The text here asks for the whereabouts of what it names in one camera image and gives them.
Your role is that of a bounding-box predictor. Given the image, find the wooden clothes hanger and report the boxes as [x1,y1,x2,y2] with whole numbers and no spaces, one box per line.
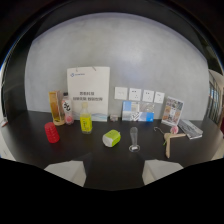
[153,126,187,159]

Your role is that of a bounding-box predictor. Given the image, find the clear plastic glass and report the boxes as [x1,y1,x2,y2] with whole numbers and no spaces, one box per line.
[128,126,141,154]

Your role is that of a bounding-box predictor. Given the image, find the red ribbed plastic cup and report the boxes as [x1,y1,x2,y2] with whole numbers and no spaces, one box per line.
[44,121,61,144]

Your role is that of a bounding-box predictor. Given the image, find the green and white box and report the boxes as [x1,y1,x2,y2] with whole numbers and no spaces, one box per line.
[102,129,122,148]

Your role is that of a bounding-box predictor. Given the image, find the yellow drink bottle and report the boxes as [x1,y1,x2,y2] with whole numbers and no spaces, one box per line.
[79,101,93,135]

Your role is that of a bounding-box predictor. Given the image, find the grey magazine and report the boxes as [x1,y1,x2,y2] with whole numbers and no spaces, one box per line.
[177,118,204,140]

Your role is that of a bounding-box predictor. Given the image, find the bottle with pink drink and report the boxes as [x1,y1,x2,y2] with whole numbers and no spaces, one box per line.
[61,92,75,126]

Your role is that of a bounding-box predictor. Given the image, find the colourful picture booklet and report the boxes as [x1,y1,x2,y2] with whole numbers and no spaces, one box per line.
[161,96,185,127]

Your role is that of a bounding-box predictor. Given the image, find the tall amber box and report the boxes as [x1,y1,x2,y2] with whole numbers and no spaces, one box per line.
[48,90,66,127]

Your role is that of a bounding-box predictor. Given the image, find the white paper shopping bag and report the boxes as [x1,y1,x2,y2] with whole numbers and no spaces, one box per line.
[66,66,111,123]

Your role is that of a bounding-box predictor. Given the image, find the white wall socket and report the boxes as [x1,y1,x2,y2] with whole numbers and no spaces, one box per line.
[128,87,142,102]
[153,91,166,105]
[142,89,155,103]
[114,86,129,101]

